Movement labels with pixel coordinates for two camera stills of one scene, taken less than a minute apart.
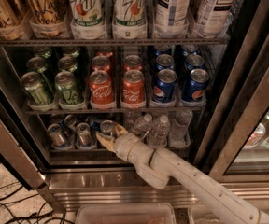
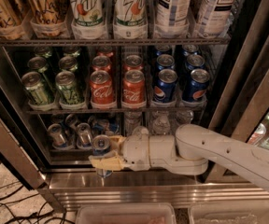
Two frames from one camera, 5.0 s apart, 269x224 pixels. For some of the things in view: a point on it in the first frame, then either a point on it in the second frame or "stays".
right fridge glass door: [245, 139] stays
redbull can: [106, 127] to [101, 144]
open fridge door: [4, 133] stays
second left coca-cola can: [100, 63] stays
